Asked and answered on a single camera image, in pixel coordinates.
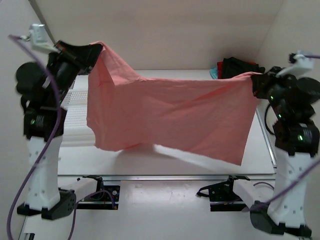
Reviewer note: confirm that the white plastic basket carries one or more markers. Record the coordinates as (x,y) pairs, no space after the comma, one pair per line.
(76,131)

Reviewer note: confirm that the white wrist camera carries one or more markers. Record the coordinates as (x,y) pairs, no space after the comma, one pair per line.
(301,62)
(37,37)

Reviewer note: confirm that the red folded t shirt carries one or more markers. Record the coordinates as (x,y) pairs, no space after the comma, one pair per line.
(219,69)

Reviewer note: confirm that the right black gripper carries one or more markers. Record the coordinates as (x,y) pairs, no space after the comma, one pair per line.
(259,80)

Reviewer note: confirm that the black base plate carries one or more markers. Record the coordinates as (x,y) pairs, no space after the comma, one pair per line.
(104,197)
(221,195)

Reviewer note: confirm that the black folded t shirt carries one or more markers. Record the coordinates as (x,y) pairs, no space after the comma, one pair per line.
(232,67)

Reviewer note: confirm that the pink t shirt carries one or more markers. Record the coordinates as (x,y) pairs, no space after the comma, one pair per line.
(211,118)

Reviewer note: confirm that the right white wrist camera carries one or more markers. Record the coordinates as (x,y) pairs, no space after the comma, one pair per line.
(301,62)

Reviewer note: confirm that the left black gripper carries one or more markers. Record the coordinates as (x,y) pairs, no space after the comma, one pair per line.
(90,52)

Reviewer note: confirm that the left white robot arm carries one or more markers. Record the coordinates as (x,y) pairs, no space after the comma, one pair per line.
(42,90)

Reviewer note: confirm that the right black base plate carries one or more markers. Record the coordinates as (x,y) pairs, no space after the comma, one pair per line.
(221,195)

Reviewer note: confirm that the teal folded t shirt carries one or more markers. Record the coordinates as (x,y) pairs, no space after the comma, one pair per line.
(214,73)

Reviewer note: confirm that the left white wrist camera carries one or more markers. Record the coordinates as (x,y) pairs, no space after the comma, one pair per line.
(37,37)

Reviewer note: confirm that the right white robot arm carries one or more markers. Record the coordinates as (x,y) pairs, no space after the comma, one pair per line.
(296,146)

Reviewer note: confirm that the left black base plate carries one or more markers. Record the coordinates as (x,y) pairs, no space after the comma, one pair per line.
(104,197)

